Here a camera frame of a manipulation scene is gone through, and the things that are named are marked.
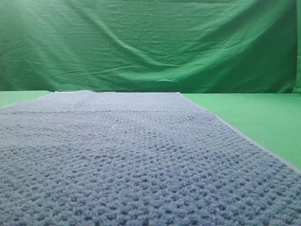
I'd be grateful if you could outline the blue waffle-weave towel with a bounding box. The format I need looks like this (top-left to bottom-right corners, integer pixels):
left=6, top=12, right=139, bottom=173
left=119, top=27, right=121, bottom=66
left=0, top=90, right=301, bottom=226

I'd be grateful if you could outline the green backdrop cloth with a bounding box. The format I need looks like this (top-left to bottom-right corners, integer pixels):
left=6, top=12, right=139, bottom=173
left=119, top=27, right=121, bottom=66
left=0, top=0, right=301, bottom=93

